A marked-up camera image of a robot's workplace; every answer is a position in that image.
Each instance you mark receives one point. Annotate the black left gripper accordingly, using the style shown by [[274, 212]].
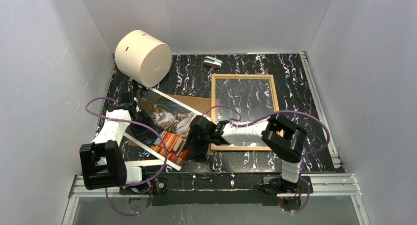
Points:
[[141, 120]]

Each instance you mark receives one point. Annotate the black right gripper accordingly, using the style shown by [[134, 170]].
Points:
[[196, 137]]

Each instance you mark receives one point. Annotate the light wooden picture frame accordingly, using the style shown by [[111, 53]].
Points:
[[275, 96]]

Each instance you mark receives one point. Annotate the cat and books photo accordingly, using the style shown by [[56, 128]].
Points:
[[156, 146]]

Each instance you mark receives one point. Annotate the clear acrylic sheet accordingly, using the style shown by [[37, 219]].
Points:
[[244, 100]]

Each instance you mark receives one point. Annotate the white mat board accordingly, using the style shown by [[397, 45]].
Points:
[[144, 163]]

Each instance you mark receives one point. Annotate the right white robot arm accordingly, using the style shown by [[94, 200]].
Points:
[[281, 135]]

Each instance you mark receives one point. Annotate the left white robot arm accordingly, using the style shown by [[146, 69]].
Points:
[[101, 159]]

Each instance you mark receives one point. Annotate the brown backing board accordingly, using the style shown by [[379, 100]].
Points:
[[195, 101]]

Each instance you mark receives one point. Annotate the large white cylinder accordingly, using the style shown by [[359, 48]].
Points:
[[143, 58]]

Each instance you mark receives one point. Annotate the teal white stapler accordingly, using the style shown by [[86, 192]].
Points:
[[212, 62]]

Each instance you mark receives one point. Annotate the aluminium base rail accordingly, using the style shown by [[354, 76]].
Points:
[[220, 199]]

